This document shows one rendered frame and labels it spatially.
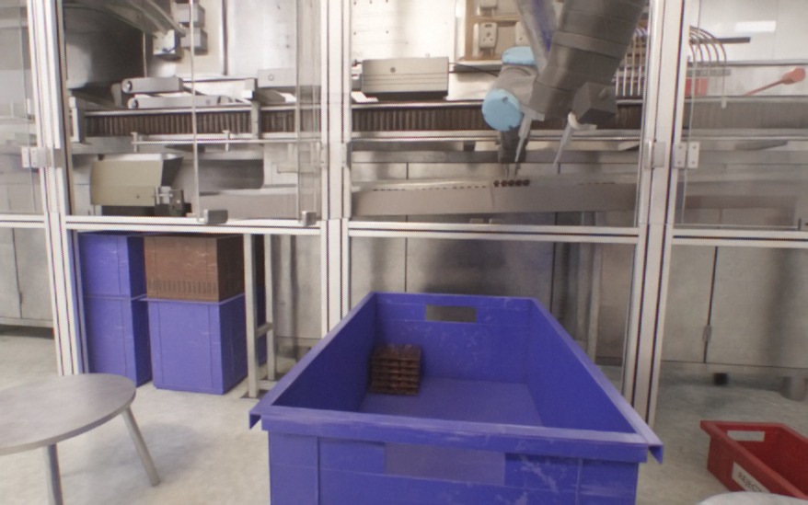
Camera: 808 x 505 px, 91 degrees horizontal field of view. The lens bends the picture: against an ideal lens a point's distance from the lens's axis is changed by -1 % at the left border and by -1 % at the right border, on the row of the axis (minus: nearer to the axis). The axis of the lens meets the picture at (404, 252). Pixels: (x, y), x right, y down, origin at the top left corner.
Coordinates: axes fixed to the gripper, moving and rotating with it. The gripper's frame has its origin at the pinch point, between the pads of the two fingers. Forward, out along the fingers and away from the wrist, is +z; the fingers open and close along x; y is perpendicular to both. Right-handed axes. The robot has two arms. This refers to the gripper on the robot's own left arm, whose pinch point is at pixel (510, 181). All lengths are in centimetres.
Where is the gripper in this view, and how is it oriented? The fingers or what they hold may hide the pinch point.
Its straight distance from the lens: 124.8
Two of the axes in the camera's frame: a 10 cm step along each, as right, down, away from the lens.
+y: 0.8, -7.8, 6.2
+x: -9.9, 0.1, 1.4
